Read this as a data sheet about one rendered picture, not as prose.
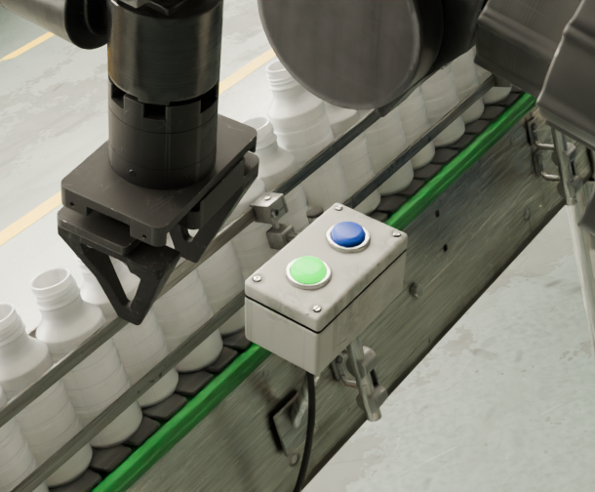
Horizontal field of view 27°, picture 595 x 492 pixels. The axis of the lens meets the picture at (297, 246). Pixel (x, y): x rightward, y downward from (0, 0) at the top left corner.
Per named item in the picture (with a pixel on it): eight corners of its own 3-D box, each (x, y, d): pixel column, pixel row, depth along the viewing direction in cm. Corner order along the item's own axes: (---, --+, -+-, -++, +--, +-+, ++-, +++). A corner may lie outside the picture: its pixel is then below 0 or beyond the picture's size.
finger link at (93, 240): (58, 320, 70) (51, 194, 64) (129, 250, 75) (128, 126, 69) (158, 368, 68) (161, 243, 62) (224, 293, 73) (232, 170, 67)
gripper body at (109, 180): (57, 211, 65) (51, 96, 60) (162, 116, 72) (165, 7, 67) (160, 258, 63) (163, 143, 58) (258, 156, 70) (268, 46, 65)
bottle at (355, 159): (320, 220, 137) (282, 85, 130) (350, 195, 141) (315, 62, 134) (362, 225, 133) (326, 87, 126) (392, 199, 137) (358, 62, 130)
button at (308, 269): (303, 262, 106) (304, 249, 105) (332, 275, 105) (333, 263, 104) (283, 279, 104) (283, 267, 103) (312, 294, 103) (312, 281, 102)
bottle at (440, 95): (417, 154, 146) (386, 24, 138) (416, 134, 151) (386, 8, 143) (467, 143, 145) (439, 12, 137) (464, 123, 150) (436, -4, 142)
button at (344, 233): (342, 226, 110) (343, 214, 109) (371, 239, 108) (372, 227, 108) (324, 243, 108) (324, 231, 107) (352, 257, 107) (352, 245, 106)
